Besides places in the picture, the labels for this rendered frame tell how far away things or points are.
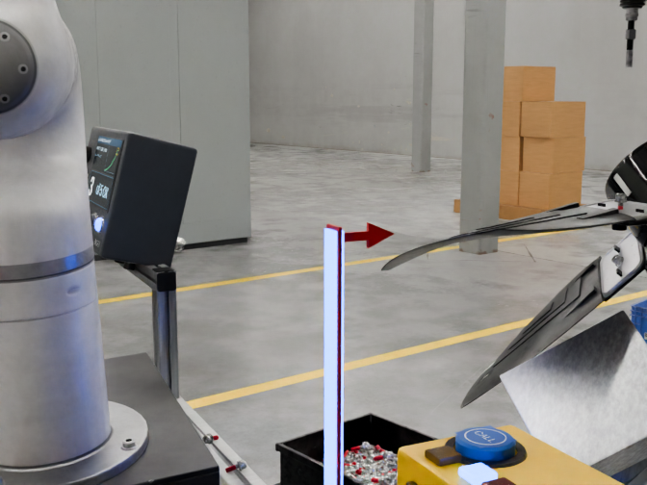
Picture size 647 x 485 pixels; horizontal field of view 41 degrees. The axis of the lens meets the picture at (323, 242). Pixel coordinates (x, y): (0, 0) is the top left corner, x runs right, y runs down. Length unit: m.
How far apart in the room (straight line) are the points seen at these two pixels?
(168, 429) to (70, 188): 0.26
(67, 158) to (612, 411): 0.59
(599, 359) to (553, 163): 8.27
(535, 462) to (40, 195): 0.46
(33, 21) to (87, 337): 0.28
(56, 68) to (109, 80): 6.38
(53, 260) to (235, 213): 6.94
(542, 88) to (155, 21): 4.30
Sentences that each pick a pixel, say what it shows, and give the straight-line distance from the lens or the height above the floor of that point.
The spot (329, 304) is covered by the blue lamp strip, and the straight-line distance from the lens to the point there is 0.81.
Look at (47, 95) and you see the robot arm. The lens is 0.72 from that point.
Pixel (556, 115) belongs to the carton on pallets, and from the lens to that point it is 9.23.
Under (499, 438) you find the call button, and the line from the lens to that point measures 0.61.
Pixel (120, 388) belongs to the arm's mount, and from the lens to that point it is 1.02.
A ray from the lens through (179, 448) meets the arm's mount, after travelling 0.87.
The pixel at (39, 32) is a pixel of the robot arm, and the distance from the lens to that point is 0.71.
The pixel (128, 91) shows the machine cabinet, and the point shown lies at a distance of 7.16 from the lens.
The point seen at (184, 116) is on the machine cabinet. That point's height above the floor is 1.12.
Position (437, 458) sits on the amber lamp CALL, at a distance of 0.59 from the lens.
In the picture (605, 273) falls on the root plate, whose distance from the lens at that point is 1.11.
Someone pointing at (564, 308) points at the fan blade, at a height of 1.05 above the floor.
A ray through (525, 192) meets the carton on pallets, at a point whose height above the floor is 0.29.
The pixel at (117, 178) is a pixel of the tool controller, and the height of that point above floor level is 1.19.
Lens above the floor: 1.31
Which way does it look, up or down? 10 degrees down
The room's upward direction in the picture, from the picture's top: straight up
